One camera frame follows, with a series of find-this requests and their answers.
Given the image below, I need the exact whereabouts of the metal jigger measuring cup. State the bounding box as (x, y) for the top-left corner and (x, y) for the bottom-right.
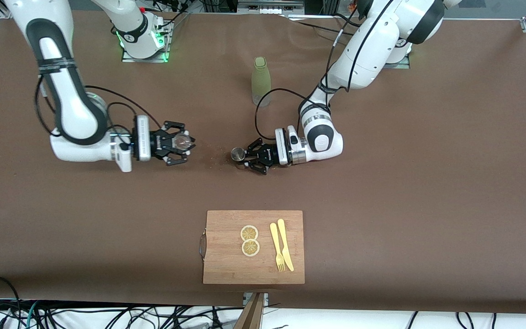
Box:
(231, 147), (248, 170)

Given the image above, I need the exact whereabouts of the olive green drink bottle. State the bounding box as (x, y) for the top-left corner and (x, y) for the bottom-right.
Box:
(251, 56), (272, 107)

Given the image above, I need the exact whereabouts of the yellow plastic fork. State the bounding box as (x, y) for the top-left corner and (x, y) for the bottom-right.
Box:
(269, 223), (286, 272)

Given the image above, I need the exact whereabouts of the yellow plastic knife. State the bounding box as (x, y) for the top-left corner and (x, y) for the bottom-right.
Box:
(277, 218), (295, 272)

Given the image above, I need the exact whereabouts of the brown table cover sheet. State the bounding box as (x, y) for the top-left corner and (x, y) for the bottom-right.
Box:
(0, 8), (526, 316)

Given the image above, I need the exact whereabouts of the white power strip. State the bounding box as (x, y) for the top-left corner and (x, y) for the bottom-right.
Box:
(238, 0), (305, 15)

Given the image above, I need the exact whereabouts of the wooden beam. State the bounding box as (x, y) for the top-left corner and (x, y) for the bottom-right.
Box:
(234, 293), (265, 329)

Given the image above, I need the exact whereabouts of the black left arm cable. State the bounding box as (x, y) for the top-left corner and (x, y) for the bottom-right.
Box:
(255, 0), (394, 142)

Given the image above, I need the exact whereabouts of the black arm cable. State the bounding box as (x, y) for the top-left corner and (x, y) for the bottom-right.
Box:
(35, 69), (163, 138)
(255, 0), (394, 142)

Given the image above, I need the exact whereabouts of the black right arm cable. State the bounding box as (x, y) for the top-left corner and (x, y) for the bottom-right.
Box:
(35, 69), (163, 138)

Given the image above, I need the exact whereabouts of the wooden cutting board with handle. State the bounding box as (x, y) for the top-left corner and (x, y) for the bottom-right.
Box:
(199, 210), (305, 285)

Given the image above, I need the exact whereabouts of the metal bracket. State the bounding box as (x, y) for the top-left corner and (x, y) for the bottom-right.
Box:
(243, 292), (269, 308)

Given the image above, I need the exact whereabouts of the black cable on table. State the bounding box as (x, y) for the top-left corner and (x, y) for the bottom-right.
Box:
(281, 14), (350, 37)

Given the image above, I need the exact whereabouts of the teal floor cable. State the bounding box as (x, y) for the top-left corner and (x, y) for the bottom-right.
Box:
(26, 302), (40, 329)

